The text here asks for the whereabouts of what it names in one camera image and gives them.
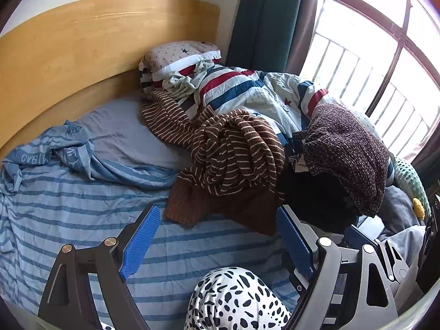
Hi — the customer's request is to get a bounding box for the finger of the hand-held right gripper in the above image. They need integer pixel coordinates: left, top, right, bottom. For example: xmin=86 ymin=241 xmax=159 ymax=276
xmin=344 ymin=225 xmax=413 ymax=286

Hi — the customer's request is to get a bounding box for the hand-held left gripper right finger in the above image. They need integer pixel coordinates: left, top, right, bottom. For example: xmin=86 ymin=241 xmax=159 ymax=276
xmin=276 ymin=205 xmax=398 ymax=330

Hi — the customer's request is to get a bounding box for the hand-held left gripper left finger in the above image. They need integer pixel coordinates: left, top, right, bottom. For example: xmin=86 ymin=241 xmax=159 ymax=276
xmin=37 ymin=203 xmax=162 ymax=330

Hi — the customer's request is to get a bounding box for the brown striped sweater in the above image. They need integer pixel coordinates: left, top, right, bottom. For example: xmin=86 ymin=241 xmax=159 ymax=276
xmin=142 ymin=89 xmax=286 ymax=236

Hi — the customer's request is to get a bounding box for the dark smartphone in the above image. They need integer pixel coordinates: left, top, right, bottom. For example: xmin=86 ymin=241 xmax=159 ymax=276
xmin=356 ymin=216 xmax=385 ymax=241

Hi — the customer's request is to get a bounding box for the yellow plush toy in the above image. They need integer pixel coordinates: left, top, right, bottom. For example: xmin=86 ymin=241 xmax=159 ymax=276
xmin=412 ymin=197 xmax=426 ymax=219

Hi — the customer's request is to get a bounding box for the grey cloth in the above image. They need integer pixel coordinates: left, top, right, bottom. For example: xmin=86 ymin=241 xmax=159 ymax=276
xmin=378 ymin=186 xmax=427 ymax=303

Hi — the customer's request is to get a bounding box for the black garment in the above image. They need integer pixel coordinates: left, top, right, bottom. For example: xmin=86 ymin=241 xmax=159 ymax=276
xmin=277 ymin=163 xmax=360 ymax=234

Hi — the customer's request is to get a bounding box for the mint dotted plush pillow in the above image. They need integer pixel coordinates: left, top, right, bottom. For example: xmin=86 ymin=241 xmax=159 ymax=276
xmin=351 ymin=108 xmax=432 ymax=221

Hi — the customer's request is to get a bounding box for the blue striped blanket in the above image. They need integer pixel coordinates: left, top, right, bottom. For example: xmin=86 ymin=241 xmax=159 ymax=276
xmin=0 ymin=120 xmax=303 ymax=330

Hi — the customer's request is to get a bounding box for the person's leg in spotted pants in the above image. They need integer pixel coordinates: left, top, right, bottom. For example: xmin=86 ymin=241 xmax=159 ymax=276
xmin=184 ymin=266 xmax=293 ymax=330

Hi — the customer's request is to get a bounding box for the dark speckled knit garment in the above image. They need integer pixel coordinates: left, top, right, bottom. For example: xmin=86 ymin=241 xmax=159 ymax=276
xmin=289 ymin=102 xmax=391 ymax=218

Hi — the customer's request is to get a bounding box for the grey bed sheet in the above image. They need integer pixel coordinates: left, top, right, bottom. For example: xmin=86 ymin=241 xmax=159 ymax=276
xmin=74 ymin=93 xmax=196 ymax=179

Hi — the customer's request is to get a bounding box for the red blue striped quilt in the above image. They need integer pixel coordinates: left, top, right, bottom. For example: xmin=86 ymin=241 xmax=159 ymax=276
xmin=161 ymin=62 xmax=396 ymax=186

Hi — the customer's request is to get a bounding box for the window with railing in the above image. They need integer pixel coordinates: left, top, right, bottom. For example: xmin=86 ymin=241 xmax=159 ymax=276
xmin=299 ymin=0 xmax=440 ymax=166

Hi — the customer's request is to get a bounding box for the star print pillow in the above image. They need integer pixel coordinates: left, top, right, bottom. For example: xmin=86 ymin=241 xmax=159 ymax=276
xmin=138 ymin=40 xmax=222 ymax=93

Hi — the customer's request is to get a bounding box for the wooden headboard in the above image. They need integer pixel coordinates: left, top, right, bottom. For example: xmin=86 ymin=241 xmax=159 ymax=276
xmin=0 ymin=0 xmax=221 ymax=160

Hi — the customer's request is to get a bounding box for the brown curtain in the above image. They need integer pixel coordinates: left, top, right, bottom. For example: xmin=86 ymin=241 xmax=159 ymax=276
xmin=285 ymin=0 xmax=325 ymax=76

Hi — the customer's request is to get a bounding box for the teal curtain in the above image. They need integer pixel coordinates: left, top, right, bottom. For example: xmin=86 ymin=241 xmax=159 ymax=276
xmin=225 ymin=0 xmax=306 ymax=73

